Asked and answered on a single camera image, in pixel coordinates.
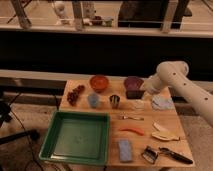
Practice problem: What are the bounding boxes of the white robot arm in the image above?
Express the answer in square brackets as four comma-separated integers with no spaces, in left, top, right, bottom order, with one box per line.
[143,61,213,127]

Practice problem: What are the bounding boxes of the green plastic tray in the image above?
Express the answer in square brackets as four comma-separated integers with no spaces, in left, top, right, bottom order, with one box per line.
[39,111,110,166]

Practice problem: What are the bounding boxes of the black binder clip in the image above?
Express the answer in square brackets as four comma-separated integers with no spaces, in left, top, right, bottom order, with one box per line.
[141,146,158,164]

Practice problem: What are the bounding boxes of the orange bowl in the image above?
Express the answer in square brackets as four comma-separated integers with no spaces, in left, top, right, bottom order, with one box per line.
[89,75,109,93]

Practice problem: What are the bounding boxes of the black handled peeler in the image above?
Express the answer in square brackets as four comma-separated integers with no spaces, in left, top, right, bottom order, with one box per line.
[159,147,193,164]

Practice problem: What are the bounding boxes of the blue sponge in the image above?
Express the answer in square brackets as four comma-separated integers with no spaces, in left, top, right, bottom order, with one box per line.
[118,139,133,163]

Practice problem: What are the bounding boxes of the bunch of red grapes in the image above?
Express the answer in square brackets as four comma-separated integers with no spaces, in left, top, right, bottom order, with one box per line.
[67,85,85,106]

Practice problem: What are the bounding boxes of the small metal cup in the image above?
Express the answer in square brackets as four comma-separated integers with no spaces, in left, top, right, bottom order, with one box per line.
[109,94,120,109]

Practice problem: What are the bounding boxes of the blue plastic cup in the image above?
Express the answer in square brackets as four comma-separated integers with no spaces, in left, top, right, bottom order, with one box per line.
[87,93,100,108]

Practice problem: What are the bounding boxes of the white paper cup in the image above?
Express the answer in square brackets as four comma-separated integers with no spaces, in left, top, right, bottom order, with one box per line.
[132,100,145,110]

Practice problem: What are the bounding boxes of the purple bowl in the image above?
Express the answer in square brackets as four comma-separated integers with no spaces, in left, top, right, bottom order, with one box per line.
[124,76,144,90]

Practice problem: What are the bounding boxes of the black tripod stand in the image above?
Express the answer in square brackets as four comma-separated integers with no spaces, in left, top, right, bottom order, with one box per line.
[0,91,41,146]

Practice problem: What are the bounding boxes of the blue folded cloth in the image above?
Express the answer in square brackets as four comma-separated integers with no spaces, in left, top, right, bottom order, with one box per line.
[151,95,174,110]

